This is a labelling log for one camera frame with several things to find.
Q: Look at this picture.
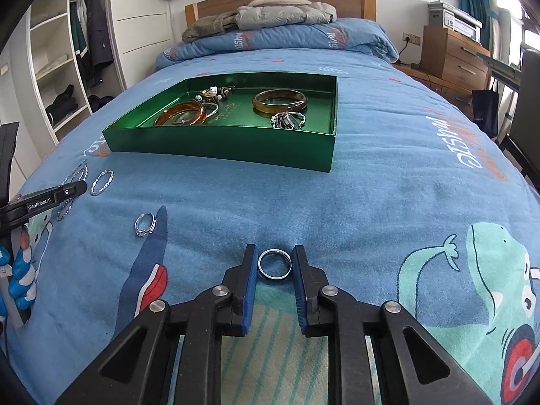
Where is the olive jacket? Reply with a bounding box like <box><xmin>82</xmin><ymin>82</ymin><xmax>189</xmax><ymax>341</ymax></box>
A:
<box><xmin>182</xmin><ymin>12</ymin><xmax>239</xmax><ymax>43</ymax></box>

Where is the green tray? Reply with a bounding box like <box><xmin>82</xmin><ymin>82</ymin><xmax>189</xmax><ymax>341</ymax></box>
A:
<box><xmin>102</xmin><ymin>74</ymin><xmax>338</xmax><ymax>173</ymax></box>

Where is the silver band ring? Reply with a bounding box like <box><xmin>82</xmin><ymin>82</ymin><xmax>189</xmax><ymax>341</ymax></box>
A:
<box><xmin>258</xmin><ymin>249</ymin><xmax>293</xmax><ymax>280</ymax></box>

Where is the amber bangle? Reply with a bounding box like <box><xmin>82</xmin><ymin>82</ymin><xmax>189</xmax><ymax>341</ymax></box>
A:
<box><xmin>154</xmin><ymin>101</ymin><xmax>207</xmax><ymax>126</ymax></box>

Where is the twisted silver bangle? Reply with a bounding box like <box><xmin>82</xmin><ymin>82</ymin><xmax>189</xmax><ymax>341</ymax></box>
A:
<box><xmin>90</xmin><ymin>169</ymin><xmax>114</xmax><ymax>197</ymax></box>

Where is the beaded bracelet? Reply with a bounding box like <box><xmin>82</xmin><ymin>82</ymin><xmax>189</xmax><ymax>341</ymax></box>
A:
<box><xmin>195</xmin><ymin>86</ymin><xmax>236</xmax><ymax>103</ymax></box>

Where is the person's left hand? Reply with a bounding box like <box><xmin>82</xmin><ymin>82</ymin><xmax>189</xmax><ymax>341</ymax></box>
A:
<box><xmin>0</xmin><ymin>219</ymin><xmax>39</xmax><ymax>330</ymax></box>

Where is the wooden nightstand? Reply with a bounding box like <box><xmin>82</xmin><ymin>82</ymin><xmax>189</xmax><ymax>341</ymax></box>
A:
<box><xmin>394</xmin><ymin>63</ymin><xmax>475</xmax><ymax>108</ymax></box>

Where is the white open wardrobe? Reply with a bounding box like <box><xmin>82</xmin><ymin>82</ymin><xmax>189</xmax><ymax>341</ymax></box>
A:
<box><xmin>23</xmin><ymin>0</ymin><xmax>127</xmax><ymax>146</ymax></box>

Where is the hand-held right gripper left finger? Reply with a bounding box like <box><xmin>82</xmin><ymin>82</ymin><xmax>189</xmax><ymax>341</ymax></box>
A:
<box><xmin>55</xmin><ymin>244</ymin><xmax>259</xmax><ymax>405</ymax></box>

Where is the dark backpack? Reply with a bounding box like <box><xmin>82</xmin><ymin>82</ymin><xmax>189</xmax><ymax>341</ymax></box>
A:
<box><xmin>88</xmin><ymin>95</ymin><xmax>115</xmax><ymax>112</ymax></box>

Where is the folded blue quilt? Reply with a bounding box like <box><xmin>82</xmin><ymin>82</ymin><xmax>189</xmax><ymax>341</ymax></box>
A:
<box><xmin>155</xmin><ymin>17</ymin><xmax>399</xmax><ymax>72</ymax></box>

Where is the tortoiseshell bangle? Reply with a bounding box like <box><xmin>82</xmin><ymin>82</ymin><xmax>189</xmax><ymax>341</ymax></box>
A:
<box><xmin>252</xmin><ymin>88</ymin><xmax>308</xmax><ymax>117</ymax></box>

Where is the hanging green white garment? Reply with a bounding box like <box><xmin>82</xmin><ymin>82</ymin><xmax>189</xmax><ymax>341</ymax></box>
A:
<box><xmin>70</xmin><ymin>0</ymin><xmax>91</xmax><ymax>81</ymax></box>

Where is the dark tote bag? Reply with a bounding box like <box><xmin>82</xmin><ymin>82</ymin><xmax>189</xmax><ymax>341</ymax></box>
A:
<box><xmin>471</xmin><ymin>89</ymin><xmax>501</xmax><ymax>138</ymax></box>

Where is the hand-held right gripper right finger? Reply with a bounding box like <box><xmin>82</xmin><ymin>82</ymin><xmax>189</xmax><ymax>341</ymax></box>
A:
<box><xmin>292</xmin><ymin>245</ymin><xmax>494</xmax><ymax>405</ymax></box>

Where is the silver chain necklace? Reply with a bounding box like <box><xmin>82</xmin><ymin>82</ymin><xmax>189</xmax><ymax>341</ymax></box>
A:
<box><xmin>56</xmin><ymin>159</ymin><xmax>88</xmax><ymax>222</ymax></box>

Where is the grey down jacket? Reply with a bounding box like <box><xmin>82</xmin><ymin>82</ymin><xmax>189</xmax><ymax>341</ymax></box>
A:
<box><xmin>235</xmin><ymin>0</ymin><xmax>337</xmax><ymax>30</ymax></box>

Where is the dark ornate brooch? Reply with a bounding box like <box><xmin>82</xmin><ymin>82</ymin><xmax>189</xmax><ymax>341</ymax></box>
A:
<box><xmin>271</xmin><ymin>112</ymin><xmax>297</xmax><ymax>129</ymax></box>

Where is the printed blue bedsheet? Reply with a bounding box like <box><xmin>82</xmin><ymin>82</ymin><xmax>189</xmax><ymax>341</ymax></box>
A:
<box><xmin>0</xmin><ymin>48</ymin><xmax>540</xmax><ymax>405</ymax></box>

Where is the silver ring with stone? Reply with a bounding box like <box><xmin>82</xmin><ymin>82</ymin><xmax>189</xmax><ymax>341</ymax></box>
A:
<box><xmin>134</xmin><ymin>213</ymin><xmax>157</xmax><ymax>237</ymax></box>

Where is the black bag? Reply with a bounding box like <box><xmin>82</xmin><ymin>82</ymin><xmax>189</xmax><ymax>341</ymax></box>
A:
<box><xmin>46</xmin><ymin>85</ymin><xmax>79</xmax><ymax>127</ymax></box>

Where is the hanging dark jacket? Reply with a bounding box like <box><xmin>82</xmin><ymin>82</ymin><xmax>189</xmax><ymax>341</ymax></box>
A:
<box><xmin>82</xmin><ymin>0</ymin><xmax>114</xmax><ymax>68</ymax></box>

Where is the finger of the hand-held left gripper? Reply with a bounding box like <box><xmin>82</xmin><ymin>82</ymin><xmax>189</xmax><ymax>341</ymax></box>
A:
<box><xmin>50</xmin><ymin>180</ymin><xmax>88</xmax><ymax>204</ymax></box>

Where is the white printer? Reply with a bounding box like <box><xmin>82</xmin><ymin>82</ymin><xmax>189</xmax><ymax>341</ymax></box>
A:
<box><xmin>427</xmin><ymin>2</ymin><xmax>482</xmax><ymax>43</ymax></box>

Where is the grey chair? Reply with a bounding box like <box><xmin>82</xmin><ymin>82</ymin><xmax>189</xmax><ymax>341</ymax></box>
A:
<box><xmin>498</xmin><ymin>48</ymin><xmax>540</xmax><ymax>186</ymax></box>

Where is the wooden headboard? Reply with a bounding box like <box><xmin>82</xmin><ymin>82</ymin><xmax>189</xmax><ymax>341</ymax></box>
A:
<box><xmin>185</xmin><ymin>0</ymin><xmax>376</xmax><ymax>24</ymax></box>

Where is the desk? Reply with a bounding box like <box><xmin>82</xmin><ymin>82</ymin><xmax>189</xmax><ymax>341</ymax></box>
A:
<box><xmin>477</xmin><ymin>46</ymin><xmax>524</xmax><ymax>91</ymax></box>

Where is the white sliding wardrobe door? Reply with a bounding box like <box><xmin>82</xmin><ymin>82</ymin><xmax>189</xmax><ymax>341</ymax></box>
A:
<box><xmin>107</xmin><ymin>0</ymin><xmax>173</xmax><ymax>91</ymax></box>

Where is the wooden chest of drawers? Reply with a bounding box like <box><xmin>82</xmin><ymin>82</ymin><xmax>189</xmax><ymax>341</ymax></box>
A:
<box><xmin>422</xmin><ymin>25</ymin><xmax>492</xmax><ymax>89</ymax></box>

